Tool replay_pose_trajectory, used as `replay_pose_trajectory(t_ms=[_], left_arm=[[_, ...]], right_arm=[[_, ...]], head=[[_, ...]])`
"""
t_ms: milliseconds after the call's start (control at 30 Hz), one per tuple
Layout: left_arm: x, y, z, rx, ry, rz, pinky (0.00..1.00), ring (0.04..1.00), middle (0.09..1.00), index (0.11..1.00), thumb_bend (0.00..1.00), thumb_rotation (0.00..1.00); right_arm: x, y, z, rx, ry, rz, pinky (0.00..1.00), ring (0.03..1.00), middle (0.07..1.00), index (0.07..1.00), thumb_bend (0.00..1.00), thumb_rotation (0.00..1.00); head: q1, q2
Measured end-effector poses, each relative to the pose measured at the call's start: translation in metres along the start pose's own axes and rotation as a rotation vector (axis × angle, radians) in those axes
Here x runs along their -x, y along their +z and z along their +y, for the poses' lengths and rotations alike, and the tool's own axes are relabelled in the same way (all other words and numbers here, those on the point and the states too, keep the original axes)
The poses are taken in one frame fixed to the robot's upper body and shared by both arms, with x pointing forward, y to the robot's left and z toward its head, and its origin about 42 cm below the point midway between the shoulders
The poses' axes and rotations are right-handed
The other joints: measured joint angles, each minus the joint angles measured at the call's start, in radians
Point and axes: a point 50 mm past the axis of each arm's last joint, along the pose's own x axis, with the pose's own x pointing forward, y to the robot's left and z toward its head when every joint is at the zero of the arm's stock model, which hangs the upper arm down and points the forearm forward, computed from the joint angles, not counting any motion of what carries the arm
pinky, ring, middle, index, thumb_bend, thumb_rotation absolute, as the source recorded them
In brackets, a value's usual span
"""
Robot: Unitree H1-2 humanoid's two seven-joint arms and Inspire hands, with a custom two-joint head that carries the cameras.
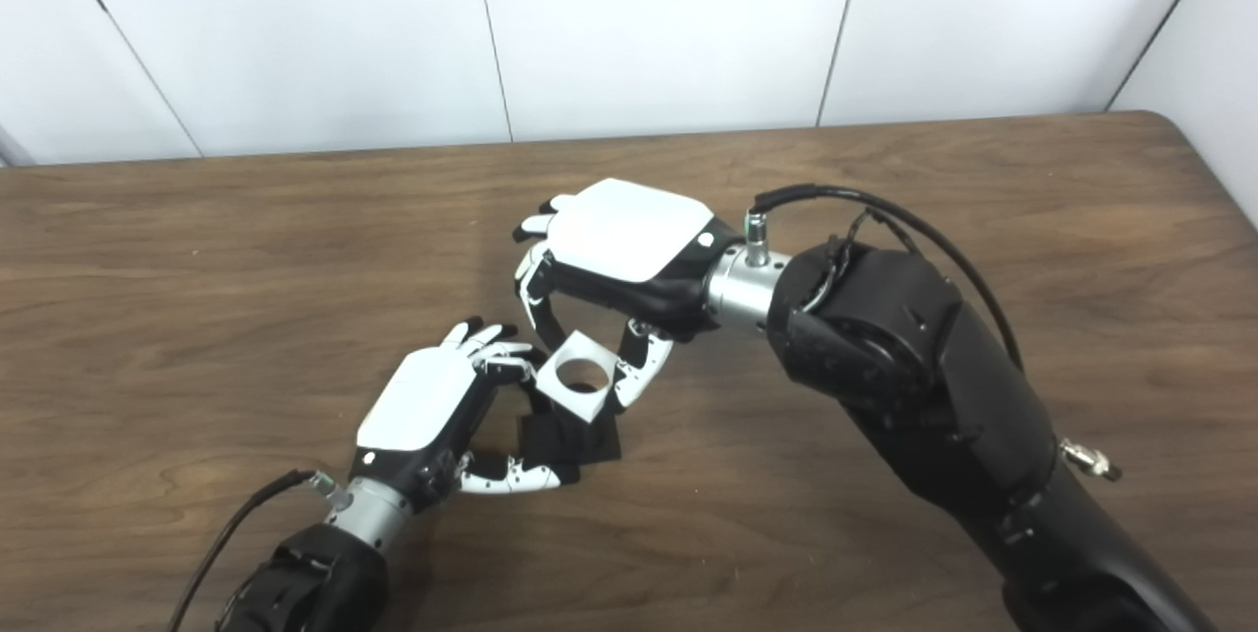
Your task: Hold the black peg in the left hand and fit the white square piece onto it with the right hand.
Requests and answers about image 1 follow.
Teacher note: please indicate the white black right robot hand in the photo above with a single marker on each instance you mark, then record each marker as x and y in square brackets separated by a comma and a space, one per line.
[629, 229]

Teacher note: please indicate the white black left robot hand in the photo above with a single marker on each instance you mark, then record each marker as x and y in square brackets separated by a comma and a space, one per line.
[418, 401]

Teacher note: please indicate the black peg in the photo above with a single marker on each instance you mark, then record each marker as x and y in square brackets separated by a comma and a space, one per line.
[575, 440]

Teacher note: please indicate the white square piece with hole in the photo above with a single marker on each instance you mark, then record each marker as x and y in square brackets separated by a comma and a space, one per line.
[588, 401]

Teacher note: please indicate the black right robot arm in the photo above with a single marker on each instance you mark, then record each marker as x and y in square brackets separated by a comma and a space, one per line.
[934, 386]

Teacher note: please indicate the gray wall corner strip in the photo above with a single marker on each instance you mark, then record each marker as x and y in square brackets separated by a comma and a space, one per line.
[12, 148]

